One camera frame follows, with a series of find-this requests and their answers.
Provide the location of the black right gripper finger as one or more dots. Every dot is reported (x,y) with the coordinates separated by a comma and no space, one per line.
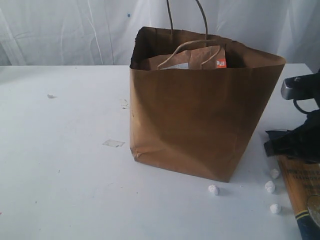
(302,143)

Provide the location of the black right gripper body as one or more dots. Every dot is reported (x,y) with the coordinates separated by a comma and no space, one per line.
(312,121)

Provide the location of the spaghetti packet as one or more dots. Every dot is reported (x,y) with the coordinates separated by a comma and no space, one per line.
(302,182)

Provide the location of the brown coffee pouch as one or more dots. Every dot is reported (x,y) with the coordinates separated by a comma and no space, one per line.
(206,58)

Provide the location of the brown paper bag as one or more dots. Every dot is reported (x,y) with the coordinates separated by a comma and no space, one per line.
(197,122)

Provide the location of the clear tape piece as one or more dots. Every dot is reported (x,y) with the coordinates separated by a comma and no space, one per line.
(113,143)

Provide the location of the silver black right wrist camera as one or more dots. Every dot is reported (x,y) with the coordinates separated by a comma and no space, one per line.
(302,87)

